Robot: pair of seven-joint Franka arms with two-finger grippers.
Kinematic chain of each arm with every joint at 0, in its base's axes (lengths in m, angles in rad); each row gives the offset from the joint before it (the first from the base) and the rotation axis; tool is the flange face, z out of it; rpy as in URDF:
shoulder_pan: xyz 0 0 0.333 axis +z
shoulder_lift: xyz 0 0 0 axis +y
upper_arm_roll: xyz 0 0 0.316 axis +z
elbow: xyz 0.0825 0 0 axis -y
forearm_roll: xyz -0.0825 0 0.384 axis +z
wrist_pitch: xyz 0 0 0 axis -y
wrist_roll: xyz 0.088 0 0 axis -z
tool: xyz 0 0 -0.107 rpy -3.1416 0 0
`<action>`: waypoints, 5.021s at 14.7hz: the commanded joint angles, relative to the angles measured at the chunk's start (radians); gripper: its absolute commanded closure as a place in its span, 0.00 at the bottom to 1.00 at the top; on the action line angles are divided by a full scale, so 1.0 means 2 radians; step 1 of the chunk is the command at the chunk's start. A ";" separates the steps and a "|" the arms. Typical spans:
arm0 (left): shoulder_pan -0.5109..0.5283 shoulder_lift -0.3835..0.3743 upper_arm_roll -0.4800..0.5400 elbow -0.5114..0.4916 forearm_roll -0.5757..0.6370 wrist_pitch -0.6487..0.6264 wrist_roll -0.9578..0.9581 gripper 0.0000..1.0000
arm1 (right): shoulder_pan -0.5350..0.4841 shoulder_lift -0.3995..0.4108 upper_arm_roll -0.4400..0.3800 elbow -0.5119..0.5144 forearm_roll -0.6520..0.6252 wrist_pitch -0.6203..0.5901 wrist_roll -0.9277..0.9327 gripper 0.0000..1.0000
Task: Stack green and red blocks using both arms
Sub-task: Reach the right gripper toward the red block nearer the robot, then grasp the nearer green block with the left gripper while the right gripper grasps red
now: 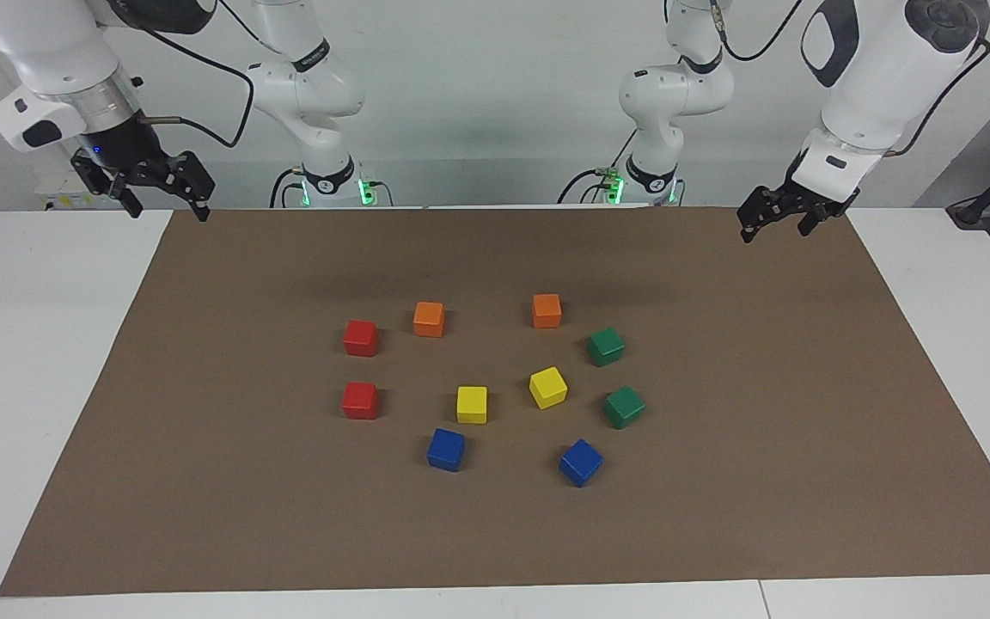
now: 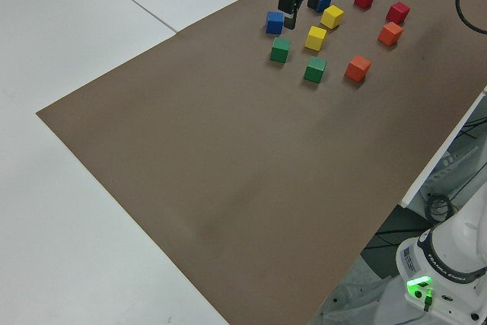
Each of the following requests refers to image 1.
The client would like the black base cable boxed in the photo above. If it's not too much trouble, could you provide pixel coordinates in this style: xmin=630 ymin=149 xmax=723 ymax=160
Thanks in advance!
xmin=558 ymin=129 xmax=638 ymax=205
xmin=270 ymin=168 xmax=305 ymax=209

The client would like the green wooden block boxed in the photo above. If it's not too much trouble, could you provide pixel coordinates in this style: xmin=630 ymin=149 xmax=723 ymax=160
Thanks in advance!
xmin=603 ymin=385 xmax=646 ymax=430
xmin=586 ymin=327 xmax=626 ymax=368

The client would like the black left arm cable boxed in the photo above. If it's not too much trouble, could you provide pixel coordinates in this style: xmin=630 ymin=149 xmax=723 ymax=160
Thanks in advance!
xmin=706 ymin=0 xmax=990 ymax=160

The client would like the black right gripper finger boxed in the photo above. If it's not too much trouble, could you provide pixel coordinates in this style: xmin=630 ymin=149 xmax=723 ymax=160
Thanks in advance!
xmin=70 ymin=148 xmax=149 ymax=218
xmin=150 ymin=150 xmax=217 ymax=223

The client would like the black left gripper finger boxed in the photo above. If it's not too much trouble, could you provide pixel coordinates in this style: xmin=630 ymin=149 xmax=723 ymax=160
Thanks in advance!
xmin=736 ymin=184 xmax=793 ymax=244
xmin=795 ymin=205 xmax=836 ymax=238

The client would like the blue wooden block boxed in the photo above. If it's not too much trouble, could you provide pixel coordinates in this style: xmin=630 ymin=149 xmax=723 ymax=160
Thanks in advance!
xmin=559 ymin=438 xmax=604 ymax=488
xmin=426 ymin=427 xmax=466 ymax=473

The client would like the brown table mat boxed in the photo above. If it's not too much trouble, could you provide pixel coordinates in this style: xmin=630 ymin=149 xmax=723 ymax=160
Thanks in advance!
xmin=0 ymin=205 xmax=990 ymax=597

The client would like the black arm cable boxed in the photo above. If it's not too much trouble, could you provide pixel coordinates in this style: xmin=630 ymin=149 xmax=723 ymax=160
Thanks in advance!
xmin=130 ymin=0 xmax=290 ymax=149
xmin=706 ymin=0 xmax=990 ymax=160

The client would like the black right base cable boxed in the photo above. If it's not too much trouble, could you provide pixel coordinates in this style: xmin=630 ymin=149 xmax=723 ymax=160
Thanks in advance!
xmin=270 ymin=168 xmax=305 ymax=209

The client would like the white box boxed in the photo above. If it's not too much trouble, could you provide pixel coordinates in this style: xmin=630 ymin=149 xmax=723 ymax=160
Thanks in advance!
xmin=35 ymin=168 xmax=118 ymax=211

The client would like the yellow wooden block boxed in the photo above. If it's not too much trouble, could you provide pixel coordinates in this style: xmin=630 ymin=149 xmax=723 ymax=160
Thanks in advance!
xmin=456 ymin=386 xmax=489 ymax=425
xmin=529 ymin=366 xmax=568 ymax=410

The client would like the black left base cable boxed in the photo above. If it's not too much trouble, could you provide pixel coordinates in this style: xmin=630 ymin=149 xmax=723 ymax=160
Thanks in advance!
xmin=558 ymin=129 xmax=638 ymax=205

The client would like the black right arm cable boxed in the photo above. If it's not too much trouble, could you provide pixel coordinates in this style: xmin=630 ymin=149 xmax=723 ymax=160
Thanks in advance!
xmin=130 ymin=0 xmax=290 ymax=149

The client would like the red wooden block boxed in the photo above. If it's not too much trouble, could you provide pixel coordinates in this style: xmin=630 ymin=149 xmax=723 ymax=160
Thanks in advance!
xmin=343 ymin=320 xmax=379 ymax=358
xmin=341 ymin=382 xmax=380 ymax=420

